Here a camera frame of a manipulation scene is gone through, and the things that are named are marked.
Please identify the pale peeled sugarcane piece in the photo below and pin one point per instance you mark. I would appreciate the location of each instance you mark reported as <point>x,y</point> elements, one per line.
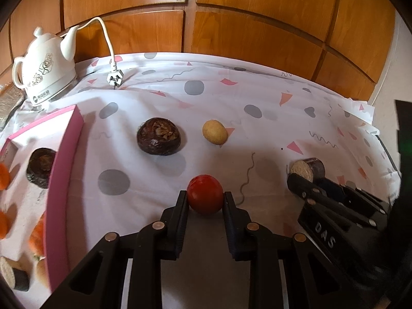
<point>14,273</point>

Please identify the round dark brown fruit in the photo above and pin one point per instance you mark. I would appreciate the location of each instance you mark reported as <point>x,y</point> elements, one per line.
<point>158,136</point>

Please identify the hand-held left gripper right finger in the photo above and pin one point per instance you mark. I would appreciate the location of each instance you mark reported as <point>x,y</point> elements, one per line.
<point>233,228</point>

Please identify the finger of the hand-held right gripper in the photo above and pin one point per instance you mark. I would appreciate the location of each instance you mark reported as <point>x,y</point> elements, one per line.
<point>301,185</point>
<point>354,196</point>

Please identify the dark sugarcane piece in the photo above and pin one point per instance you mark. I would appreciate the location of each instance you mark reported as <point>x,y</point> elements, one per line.
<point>310,169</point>

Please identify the silver embossed tissue box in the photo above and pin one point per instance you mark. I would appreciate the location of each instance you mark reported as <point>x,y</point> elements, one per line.
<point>8,103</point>

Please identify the pink shallow cardboard box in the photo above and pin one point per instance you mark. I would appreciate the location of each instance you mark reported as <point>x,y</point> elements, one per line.
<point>61,183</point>

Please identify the white ceramic electric kettle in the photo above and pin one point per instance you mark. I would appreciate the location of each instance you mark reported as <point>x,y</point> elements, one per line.
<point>45,58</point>

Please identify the small orange-red fruit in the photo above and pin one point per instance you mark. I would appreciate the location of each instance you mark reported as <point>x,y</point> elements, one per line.
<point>38,235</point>

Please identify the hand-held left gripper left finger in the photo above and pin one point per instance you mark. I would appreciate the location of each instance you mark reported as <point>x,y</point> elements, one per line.
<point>180,219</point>

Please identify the white patterned tablecloth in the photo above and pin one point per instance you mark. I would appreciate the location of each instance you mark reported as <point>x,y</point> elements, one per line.
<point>257,103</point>

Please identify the wooden panelled wardrobe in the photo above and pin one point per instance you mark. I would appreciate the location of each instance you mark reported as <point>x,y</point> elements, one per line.
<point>257,6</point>

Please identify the small yellow fruit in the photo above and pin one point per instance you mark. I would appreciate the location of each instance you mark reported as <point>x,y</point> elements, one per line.
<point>41,273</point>
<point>214,132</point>

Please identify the red cherry tomato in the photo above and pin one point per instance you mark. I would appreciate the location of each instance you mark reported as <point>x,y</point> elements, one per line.
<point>205,193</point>

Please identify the oblong dark brown fruit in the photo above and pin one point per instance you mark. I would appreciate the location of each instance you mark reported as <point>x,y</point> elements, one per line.
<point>40,167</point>

